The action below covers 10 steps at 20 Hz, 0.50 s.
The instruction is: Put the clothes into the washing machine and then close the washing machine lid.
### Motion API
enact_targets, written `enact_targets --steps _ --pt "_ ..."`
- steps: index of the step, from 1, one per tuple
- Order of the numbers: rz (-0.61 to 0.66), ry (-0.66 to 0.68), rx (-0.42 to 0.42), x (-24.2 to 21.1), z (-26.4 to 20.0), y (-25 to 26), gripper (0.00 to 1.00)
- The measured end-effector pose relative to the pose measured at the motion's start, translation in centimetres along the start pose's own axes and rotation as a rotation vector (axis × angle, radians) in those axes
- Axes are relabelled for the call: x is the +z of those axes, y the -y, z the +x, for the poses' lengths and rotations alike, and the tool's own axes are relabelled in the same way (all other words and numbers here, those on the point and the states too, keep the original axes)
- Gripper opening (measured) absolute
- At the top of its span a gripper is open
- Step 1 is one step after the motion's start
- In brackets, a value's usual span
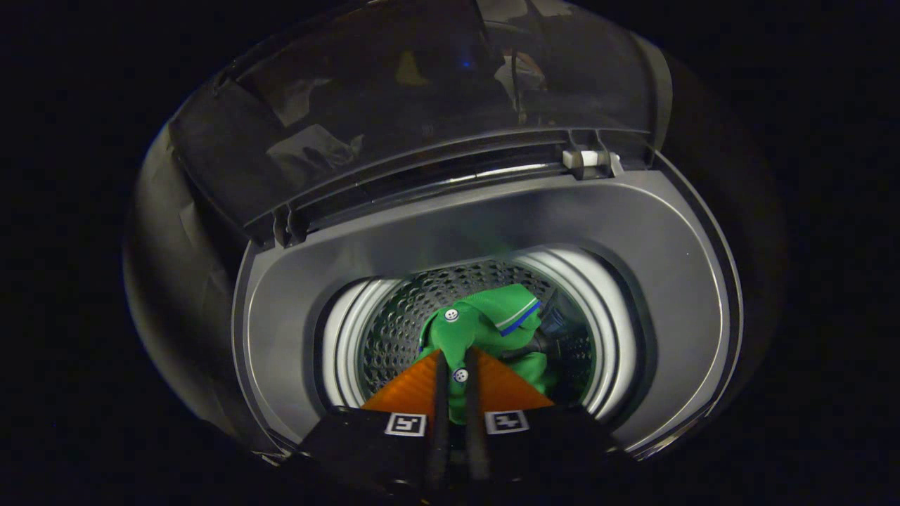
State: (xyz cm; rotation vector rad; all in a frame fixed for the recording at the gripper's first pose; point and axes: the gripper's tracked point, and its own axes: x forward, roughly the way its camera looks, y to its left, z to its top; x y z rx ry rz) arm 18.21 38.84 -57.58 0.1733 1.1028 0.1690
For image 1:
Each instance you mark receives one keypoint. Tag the green polo shirt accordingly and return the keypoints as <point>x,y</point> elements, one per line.
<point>492,309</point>

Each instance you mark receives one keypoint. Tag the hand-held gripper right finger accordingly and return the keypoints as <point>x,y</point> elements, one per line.
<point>477,443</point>

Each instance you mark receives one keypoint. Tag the grey washing machine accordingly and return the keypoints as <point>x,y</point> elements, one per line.
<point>633,232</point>

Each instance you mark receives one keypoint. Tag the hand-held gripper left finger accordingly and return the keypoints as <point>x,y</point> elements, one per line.
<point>437,436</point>

